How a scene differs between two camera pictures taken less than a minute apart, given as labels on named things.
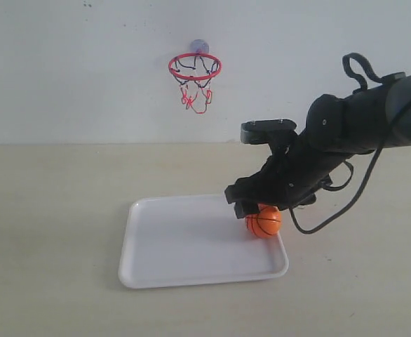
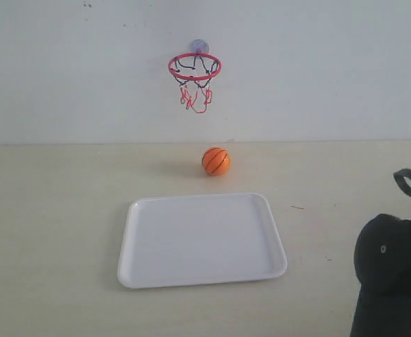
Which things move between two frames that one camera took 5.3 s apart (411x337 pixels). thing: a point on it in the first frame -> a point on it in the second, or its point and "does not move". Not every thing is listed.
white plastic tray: [191, 240] does not move
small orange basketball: [264, 224] -> [215, 161]
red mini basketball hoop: [193, 71] does not move
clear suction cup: [199, 45] does not move
